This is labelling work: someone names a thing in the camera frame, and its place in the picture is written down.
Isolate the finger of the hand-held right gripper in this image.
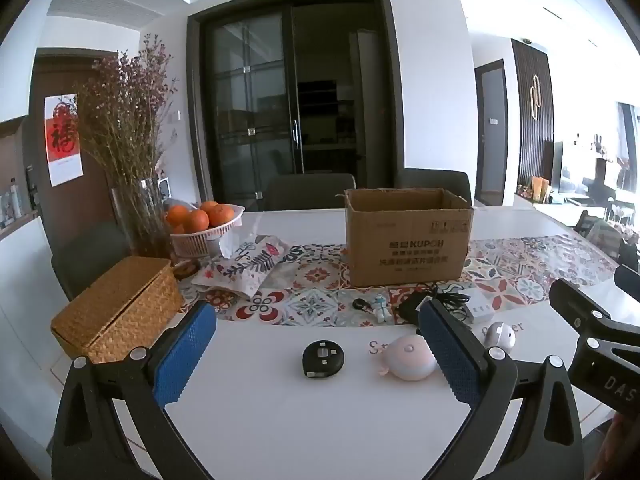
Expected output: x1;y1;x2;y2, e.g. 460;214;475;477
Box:
549;277;640;358
614;264;640;292

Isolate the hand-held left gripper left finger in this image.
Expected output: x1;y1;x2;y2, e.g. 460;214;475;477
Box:
50;300;217;480

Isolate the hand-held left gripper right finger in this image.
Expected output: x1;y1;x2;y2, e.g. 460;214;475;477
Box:
419;297;586;480

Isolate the pink round fish-shaped device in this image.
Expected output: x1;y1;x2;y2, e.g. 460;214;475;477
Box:
375;334;440;382

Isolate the silver ball-shaped device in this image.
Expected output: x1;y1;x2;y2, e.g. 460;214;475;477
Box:
482;321;516;351

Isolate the brown cardboard box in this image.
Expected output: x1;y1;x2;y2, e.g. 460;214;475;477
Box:
344;188;474;288

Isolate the white power adapter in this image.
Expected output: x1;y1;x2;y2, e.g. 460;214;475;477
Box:
452;296;496;323

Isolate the woven wicker box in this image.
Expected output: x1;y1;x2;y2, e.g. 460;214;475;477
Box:
50;256;185;365

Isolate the small brown dish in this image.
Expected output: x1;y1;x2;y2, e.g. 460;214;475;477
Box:
172;259;202;281

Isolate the floral fabric pouch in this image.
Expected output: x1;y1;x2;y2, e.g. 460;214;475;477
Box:
191;232;293;302

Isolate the white fruit basket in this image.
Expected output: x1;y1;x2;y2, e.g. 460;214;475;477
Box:
167;205;246;268

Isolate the black round device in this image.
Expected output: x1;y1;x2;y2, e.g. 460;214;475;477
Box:
302;340;345;378

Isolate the glass vase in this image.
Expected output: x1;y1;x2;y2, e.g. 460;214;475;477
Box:
110;180;174;261

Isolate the dark green chair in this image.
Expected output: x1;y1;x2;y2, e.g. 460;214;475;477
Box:
51;222;132;302
264;173;357;212
395;169;472;207

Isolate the dark interior door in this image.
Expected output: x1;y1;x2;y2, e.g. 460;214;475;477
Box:
474;59;509;207

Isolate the dried flower bunch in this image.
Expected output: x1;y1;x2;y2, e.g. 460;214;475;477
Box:
75;34;179;196

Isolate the dark glass sliding door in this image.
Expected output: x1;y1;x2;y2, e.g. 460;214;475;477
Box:
187;0;404;212

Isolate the brown entrance door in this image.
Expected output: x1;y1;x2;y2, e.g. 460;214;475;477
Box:
27;49;120;261

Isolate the black power adapter with cable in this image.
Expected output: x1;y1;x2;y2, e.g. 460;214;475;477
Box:
396;282;471;324

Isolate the dark slatted wall panel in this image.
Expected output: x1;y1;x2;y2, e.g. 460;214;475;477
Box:
511;39;556;192

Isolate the wall shelf with bottles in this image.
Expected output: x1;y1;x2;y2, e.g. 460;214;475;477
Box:
0;115;40;242

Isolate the red and white wall poster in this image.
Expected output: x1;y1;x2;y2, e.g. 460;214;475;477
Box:
44;94;84;188

